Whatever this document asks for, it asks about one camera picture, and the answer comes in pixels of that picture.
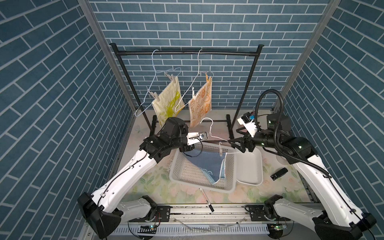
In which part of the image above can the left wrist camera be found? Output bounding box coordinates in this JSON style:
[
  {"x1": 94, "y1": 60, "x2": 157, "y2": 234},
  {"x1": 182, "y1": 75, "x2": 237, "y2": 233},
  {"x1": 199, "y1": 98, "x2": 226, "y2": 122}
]
[{"x1": 188, "y1": 132, "x2": 208, "y2": 141}]

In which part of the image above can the black metal clothes rack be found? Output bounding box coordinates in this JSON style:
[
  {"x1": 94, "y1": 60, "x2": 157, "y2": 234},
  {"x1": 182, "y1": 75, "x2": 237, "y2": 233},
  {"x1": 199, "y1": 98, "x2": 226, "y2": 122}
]
[{"x1": 110, "y1": 43, "x2": 264, "y2": 140}]

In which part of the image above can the white rectangular tray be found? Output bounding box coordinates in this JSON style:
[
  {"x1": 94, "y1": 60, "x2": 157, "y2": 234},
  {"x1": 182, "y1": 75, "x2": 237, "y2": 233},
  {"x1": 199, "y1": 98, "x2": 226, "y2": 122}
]
[{"x1": 235, "y1": 148, "x2": 263, "y2": 187}]

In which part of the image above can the wooden clothespin middle upper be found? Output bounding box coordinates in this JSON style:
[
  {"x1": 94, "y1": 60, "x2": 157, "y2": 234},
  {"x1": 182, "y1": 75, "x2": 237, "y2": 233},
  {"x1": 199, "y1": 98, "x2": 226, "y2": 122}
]
[{"x1": 205, "y1": 73, "x2": 212, "y2": 83}]

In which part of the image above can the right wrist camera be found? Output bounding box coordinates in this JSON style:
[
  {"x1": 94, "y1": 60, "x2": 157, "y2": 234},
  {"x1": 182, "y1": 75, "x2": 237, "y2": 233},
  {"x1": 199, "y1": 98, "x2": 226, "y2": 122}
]
[{"x1": 237, "y1": 112, "x2": 258, "y2": 137}]

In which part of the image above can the yellow green patterned towel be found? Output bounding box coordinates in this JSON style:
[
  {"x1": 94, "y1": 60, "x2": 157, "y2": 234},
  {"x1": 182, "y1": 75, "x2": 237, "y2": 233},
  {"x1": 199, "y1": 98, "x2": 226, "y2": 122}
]
[{"x1": 152, "y1": 76, "x2": 184, "y2": 127}]

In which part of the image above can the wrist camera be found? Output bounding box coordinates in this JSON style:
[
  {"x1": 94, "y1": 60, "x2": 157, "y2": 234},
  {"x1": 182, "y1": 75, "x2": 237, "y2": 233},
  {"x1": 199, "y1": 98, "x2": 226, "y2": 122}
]
[
  {"x1": 188, "y1": 132, "x2": 208, "y2": 141},
  {"x1": 237, "y1": 112, "x2": 258, "y2": 137}
]

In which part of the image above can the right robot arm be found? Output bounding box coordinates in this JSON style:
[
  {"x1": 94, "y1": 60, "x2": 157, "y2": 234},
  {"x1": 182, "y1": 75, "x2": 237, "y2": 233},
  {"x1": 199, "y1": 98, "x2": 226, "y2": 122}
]
[{"x1": 229, "y1": 89, "x2": 377, "y2": 240}]

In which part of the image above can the black tipped marker pen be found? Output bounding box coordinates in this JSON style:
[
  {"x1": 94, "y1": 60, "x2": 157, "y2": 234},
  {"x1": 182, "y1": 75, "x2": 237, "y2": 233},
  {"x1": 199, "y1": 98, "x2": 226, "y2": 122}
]
[{"x1": 199, "y1": 188, "x2": 215, "y2": 213}]

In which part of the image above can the light blue wire hanger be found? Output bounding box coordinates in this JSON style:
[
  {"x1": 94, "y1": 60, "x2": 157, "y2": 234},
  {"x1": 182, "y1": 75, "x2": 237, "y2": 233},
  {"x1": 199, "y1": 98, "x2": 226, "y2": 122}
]
[{"x1": 134, "y1": 49, "x2": 182, "y2": 117}]

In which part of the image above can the blue patterned towel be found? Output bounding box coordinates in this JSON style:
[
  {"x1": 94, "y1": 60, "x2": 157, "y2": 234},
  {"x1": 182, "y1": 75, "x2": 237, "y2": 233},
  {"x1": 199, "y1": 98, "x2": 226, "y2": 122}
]
[{"x1": 183, "y1": 150, "x2": 226, "y2": 185}]

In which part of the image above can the white wire hanger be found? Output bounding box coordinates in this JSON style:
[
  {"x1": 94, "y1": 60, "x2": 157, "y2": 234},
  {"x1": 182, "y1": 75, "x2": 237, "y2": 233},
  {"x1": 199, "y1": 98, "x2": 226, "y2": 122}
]
[
  {"x1": 201, "y1": 115, "x2": 250, "y2": 153},
  {"x1": 175, "y1": 49, "x2": 203, "y2": 112}
]

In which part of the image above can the black rectangular device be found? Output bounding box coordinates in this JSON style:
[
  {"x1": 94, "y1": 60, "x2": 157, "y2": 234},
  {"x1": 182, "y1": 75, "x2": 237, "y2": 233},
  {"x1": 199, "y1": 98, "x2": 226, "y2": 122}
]
[{"x1": 270, "y1": 168, "x2": 288, "y2": 181}]

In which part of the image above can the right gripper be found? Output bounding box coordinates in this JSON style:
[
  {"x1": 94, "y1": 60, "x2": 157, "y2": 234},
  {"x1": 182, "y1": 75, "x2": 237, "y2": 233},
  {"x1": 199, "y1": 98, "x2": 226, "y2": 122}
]
[{"x1": 227, "y1": 126, "x2": 277, "y2": 153}]

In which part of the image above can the orange patterned towel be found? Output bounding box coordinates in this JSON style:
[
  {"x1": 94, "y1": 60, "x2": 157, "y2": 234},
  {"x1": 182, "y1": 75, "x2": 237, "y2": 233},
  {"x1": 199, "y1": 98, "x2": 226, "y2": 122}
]
[{"x1": 189, "y1": 80, "x2": 213, "y2": 128}]

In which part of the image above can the white perforated plastic basket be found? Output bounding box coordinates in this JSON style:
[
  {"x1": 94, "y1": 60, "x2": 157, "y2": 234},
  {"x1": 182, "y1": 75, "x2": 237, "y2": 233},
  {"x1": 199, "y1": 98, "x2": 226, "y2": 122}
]
[{"x1": 170, "y1": 143, "x2": 237, "y2": 194}]

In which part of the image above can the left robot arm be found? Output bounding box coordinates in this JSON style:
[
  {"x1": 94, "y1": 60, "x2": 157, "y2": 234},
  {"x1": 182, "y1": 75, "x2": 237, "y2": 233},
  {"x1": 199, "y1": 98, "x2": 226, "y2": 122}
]
[{"x1": 77, "y1": 117, "x2": 208, "y2": 240}]

